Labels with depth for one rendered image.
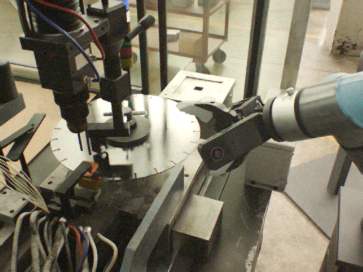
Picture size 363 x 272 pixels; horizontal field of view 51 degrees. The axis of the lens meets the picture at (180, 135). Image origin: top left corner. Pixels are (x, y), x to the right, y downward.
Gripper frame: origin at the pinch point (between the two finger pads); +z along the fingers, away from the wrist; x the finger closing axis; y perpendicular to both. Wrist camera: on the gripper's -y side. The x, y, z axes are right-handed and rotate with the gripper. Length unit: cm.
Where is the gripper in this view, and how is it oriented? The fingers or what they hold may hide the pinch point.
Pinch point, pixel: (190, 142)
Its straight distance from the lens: 72.4
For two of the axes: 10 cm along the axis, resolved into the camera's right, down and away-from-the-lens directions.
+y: 6.4, -4.5, 6.3
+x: -4.3, -8.8, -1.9
